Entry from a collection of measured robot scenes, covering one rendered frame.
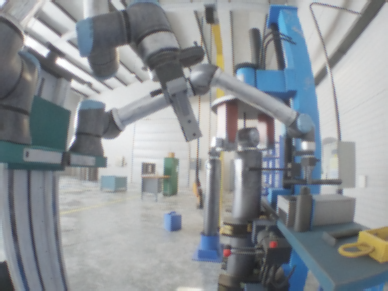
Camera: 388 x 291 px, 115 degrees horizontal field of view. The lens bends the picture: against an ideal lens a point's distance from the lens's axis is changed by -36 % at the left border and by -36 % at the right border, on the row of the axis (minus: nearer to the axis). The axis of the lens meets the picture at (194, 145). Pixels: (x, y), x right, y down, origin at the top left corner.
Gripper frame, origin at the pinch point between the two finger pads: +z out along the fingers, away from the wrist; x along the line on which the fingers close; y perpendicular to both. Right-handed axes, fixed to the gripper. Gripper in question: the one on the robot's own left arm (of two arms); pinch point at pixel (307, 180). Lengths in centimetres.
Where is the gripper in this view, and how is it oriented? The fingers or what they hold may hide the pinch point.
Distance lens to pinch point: 117.4
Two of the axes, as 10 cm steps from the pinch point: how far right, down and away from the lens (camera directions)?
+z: -0.6, 9.9, -1.1
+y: 9.8, 0.3, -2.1
